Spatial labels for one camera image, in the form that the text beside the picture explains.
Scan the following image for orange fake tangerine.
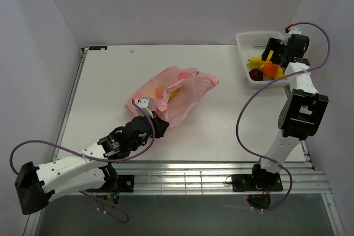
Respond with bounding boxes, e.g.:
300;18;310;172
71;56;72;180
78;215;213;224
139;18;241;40
262;63;279;78

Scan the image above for dark purple fake fruit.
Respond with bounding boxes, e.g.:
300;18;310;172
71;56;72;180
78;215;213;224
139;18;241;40
248;69;264;81

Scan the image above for pink plastic bag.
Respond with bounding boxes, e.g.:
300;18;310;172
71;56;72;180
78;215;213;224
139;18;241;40
125;66;219;129

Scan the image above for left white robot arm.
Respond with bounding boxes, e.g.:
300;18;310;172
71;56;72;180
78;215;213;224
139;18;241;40
14;116;169;215

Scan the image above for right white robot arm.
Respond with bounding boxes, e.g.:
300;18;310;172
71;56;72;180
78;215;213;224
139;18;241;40
231;33;329;193

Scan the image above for yellow fake lemon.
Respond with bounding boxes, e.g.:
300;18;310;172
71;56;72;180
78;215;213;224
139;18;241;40
272;68;286;80

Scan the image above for yellow fake banana bunch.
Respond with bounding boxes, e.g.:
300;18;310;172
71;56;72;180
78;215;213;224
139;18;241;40
247;50;273;69

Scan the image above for white plastic basket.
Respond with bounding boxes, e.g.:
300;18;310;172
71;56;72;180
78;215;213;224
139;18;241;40
236;31;284;90

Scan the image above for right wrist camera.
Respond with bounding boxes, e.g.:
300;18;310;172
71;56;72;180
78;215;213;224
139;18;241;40
283;24;301;42

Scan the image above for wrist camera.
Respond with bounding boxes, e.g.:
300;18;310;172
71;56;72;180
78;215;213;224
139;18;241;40
132;97;153;117
283;24;301;42

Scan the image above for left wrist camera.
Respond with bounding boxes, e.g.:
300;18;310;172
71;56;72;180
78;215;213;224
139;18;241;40
132;97;153;117

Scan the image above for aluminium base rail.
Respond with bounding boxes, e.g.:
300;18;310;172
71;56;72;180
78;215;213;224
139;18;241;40
33;160;332;197

